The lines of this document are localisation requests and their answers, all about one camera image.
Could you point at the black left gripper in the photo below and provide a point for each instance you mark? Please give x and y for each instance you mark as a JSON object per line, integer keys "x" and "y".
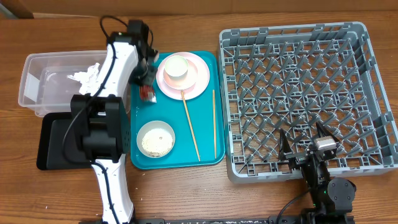
{"x": 152, "y": 71}

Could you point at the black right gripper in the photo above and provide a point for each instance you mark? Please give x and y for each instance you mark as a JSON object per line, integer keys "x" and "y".
{"x": 321, "y": 130}

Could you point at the red snack wrapper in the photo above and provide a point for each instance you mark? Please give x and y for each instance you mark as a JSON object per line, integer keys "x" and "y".
{"x": 147, "y": 94}

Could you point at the wooden chopstick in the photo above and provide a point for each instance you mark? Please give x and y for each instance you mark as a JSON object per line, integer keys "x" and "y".
{"x": 214, "y": 123}
{"x": 190, "y": 125}

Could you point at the grey bowl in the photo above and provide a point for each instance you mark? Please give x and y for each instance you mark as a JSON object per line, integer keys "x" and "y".
{"x": 147, "y": 127}

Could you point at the white napkin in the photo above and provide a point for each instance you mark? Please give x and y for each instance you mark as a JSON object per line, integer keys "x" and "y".
{"x": 88, "y": 79}

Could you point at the white rice pile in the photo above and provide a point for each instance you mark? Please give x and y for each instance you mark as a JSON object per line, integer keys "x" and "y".
{"x": 157, "y": 142}

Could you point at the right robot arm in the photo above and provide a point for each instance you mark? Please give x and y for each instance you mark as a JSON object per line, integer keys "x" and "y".
{"x": 332, "y": 197}

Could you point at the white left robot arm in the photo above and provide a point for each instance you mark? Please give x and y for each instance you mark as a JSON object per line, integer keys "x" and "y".
{"x": 99, "y": 120}

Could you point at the cream cup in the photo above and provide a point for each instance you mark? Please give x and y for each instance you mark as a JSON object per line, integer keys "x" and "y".
{"x": 176, "y": 66}

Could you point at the pink bowl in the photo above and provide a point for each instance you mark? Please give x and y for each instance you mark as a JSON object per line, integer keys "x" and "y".
{"x": 183, "y": 83}

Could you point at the white plate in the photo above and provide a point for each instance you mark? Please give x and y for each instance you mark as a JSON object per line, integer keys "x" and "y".
{"x": 203, "y": 78}

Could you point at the grey dish rack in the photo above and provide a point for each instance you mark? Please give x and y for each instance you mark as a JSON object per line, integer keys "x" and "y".
{"x": 291, "y": 78}

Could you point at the teal serving tray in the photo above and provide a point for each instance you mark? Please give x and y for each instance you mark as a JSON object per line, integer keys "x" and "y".
{"x": 172, "y": 112}

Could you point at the clear plastic bin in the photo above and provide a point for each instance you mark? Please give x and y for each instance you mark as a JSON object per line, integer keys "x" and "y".
{"x": 45, "y": 86}

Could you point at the black plastic tray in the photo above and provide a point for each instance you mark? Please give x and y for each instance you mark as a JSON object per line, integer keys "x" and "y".
{"x": 50, "y": 151}

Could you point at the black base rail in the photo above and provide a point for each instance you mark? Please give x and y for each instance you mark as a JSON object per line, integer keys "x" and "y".
{"x": 270, "y": 220}

